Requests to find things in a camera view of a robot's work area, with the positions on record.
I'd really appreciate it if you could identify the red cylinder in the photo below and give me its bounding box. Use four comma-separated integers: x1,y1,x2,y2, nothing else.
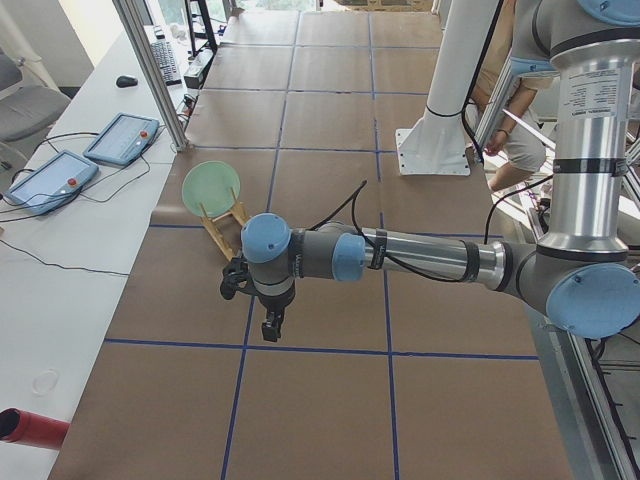
1,408,70,450

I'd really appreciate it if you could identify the black keyboard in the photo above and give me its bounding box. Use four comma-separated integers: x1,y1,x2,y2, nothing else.
150,40,182,85

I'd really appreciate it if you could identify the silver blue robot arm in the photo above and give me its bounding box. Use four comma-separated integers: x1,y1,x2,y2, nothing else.
239,1,639,342

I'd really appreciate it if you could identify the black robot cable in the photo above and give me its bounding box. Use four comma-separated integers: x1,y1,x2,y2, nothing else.
316,179,481,284

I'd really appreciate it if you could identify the seated person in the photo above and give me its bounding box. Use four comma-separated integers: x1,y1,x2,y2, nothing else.
467,1,552,192

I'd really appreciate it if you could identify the aluminium frame post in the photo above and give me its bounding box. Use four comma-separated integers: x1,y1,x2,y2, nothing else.
113,0,189,152

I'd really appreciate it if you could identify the far blue teach pendant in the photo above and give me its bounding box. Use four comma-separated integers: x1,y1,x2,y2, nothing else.
83,113,160,166

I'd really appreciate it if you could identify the wooden dish rack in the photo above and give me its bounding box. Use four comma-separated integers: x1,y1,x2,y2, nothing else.
198,187,251,261

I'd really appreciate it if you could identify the clear tape ring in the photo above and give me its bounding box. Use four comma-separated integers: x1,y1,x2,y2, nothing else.
31,368,62,396

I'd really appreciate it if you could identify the blue teach pendant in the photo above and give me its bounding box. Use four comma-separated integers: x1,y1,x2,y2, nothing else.
83,113,160,166
5,150,99,214

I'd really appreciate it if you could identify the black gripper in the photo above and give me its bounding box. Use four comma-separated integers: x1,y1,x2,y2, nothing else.
258,289,295,342

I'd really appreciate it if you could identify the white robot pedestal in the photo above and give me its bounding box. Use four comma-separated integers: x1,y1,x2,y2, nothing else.
396,0,501,176

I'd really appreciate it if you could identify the near blue teach pendant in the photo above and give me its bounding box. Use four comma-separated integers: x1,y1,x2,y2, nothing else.
5,150,99,214

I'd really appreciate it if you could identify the grey office chair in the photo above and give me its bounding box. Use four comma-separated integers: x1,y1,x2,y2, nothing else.
1,52,71,170

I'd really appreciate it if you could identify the light green plate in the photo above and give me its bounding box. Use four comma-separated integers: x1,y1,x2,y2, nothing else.
182,161,240,217

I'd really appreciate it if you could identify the black computer mouse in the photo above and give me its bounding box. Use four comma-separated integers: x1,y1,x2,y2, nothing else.
115,75,138,88

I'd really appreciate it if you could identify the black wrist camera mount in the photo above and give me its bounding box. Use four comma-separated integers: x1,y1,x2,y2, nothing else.
219,253,257,300

